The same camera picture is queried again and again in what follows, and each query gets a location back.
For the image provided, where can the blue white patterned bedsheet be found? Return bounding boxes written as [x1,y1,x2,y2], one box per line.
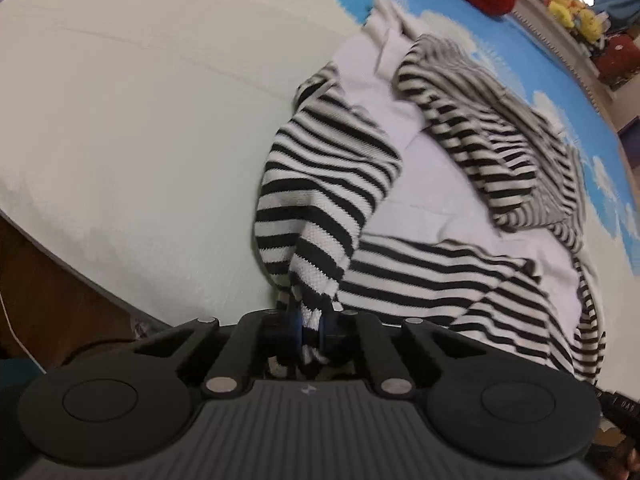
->
[1,0,639,333]

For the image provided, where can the black white striped garment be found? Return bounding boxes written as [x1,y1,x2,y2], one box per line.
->
[254,0,605,383]

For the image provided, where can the white headboard shelf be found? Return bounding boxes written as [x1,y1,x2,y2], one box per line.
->
[511,0,614,112]

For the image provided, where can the person's right hand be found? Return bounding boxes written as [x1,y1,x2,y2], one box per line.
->
[592,438,639,480]

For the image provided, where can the purple box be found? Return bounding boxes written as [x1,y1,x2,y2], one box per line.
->
[618,116,640,167]

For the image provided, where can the dark red patterned cushion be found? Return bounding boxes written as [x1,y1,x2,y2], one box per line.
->
[592,34,640,89]

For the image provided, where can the yellow plush toys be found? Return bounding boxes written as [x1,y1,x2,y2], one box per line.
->
[540,0,608,46]

